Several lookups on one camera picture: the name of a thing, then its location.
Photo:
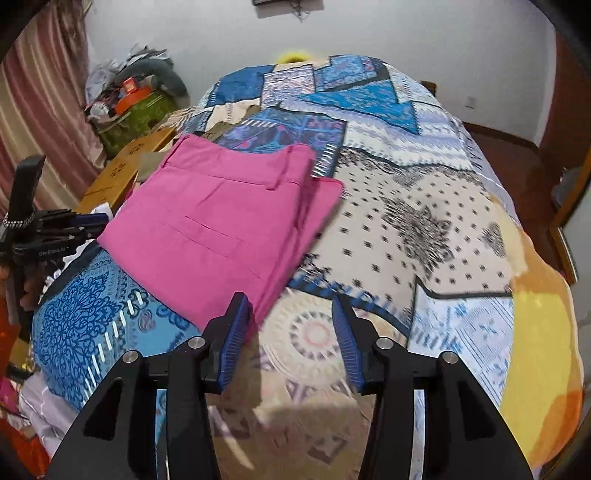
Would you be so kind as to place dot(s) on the white wall socket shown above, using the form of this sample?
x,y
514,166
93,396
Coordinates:
x,y
470,102

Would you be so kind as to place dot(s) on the patchwork printed bedspread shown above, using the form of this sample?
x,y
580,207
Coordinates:
x,y
392,207

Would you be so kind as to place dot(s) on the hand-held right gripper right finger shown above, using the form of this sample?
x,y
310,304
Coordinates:
x,y
344,341

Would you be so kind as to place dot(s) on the yellow fleece blanket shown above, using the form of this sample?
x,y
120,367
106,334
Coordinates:
x,y
540,346

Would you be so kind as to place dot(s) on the pile of grey clothes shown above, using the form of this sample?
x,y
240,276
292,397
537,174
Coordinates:
x,y
104,76

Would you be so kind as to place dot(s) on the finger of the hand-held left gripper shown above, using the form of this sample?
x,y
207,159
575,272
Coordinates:
x,y
85,233
92,220

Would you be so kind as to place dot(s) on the dark wooden bed post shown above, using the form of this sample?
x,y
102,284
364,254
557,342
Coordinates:
x,y
429,86

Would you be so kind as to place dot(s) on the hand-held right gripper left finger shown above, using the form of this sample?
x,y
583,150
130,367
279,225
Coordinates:
x,y
235,341

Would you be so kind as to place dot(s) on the small white device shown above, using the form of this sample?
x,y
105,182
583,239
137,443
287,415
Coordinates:
x,y
101,209

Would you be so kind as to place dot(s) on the small black wall monitor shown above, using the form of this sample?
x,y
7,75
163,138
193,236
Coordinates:
x,y
277,2

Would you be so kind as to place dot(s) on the orange box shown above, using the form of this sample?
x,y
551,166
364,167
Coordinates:
x,y
134,99

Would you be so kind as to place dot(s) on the grey plush pillow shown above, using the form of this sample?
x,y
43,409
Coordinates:
x,y
171,76

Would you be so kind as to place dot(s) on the bamboo lap table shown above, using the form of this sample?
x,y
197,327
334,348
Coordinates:
x,y
115,170

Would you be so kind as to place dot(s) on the olive green garment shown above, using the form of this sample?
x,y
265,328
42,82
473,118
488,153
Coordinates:
x,y
152,164

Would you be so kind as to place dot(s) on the brown wooden door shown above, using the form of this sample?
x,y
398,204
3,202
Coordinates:
x,y
565,101

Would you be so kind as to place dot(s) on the green patterned storage box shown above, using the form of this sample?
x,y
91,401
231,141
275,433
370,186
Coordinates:
x,y
138,117

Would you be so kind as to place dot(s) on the striped beige cloth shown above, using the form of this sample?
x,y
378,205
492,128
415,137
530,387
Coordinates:
x,y
184,121

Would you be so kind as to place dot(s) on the pale lilac cloth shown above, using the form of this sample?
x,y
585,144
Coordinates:
x,y
44,406

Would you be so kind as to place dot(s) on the pink pants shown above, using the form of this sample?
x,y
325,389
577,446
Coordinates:
x,y
207,221

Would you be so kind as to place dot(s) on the small red box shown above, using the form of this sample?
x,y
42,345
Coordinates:
x,y
130,85

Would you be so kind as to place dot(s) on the yellow curved cushion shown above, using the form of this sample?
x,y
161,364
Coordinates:
x,y
295,56

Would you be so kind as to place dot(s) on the striped pink curtain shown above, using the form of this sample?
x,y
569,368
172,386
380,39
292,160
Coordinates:
x,y
37,115

